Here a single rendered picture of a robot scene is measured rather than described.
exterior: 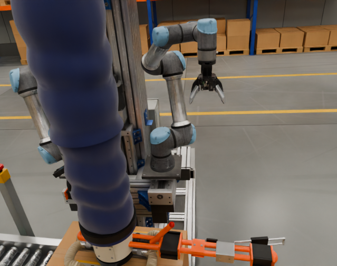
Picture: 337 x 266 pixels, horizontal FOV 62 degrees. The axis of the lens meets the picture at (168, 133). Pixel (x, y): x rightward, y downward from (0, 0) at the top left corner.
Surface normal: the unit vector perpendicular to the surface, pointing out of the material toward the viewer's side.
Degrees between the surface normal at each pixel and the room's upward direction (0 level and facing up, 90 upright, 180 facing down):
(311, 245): 0
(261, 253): 0
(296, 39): 90
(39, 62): 75
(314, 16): 90
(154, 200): 90
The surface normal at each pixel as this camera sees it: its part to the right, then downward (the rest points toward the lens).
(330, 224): -0.07, -0.87
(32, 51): -0.55, 0.26
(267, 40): -0.07, 0.49
